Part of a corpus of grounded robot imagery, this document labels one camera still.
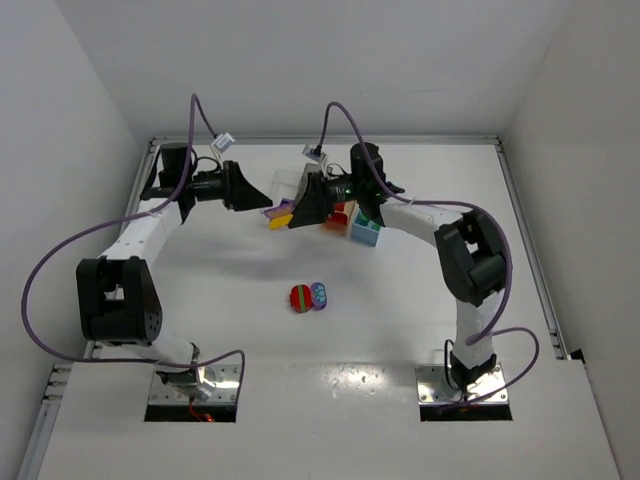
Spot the smoky grey plastic container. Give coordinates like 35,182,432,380
298,163,315,193

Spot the green square lego brick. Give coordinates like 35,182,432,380
355,211,370,227

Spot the orange translucent plastic container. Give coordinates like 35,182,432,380
322,201,356,236

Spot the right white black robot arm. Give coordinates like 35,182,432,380
288,142,513,392

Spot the yellow curved lego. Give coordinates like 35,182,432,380
268,214,293,230

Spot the blue plastic container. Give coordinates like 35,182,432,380
350,208,381,247

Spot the metal base plate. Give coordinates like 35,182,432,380
148,365,241,406
415,364,509,407

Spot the red sloped lego brick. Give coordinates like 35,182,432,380
325,212,350,230

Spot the purple striped oval lego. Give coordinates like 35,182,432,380
263,206,294,219

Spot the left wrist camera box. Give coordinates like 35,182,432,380
210,133,235,154

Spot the purple flower print lego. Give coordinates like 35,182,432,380
310,282,328,310

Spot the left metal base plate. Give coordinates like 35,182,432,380
148,365,241,406

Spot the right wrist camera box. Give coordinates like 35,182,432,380
302,144,327,171

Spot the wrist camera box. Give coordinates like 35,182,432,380
210,133,235,154
302,144,327,171

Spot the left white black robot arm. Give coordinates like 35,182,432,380
76,143,273,388

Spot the clear plastic container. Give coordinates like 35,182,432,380
261,169,302,215

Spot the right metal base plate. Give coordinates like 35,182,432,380
415,364,509,407

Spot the red round striped lego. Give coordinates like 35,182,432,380
289,284,313,313

